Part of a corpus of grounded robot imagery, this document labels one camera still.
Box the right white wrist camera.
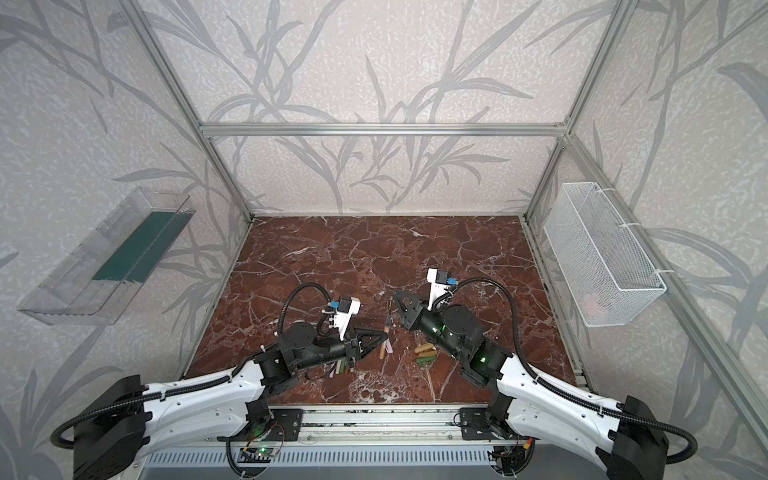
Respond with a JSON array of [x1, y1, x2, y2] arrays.
[[426, 268, 458, 311]]

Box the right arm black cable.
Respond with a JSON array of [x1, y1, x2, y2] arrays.
[[446, 277, 699, 464]]

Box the white wire mesh basket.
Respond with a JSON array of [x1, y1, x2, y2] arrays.
[[544, 182, 667, 327]]

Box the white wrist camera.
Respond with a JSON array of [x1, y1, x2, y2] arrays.
[[426, 268, 458, 311], [327, 297, 361, 340]]

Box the black mounting plate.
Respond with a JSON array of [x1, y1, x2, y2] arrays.
[[237, 408, 304, 442], [455, 407, 508, 441]]

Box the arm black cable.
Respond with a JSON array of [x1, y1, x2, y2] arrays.
[[50, 282, 332, 450], [446, 277, 699, 464]]

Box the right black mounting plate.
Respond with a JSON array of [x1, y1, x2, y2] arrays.
[[455, 407, 508, 441]]

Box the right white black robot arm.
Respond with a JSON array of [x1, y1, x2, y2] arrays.
[[393, 291, 698, 479]]

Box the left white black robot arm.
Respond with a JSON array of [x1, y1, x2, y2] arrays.
[[50, 322, 387, 479]]

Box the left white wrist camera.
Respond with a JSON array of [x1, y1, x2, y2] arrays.
[[327, 297, 361, 340]]

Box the pink item in basket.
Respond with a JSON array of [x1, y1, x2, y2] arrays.
[[582, 294, 607, 322]]

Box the green circuit board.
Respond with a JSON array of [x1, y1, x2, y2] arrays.
[[237, 446, 281, 465]]

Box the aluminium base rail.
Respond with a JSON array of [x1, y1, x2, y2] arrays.
[[125, 403, 631, 448]]

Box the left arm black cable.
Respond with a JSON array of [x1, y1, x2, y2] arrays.
[[50, 282, 332, 450]]

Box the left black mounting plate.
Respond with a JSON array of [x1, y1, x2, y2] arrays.
[[237, 408, 304, 442]]

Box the tan pen cap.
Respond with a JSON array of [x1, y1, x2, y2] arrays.
[[414, 343, 435, 354]]

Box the green pen cap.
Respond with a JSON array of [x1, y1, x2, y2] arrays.
[[416, 356, 437, 366]]

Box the clear plastic wall tray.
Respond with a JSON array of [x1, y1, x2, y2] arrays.
[[18, 187, 196, 326]]

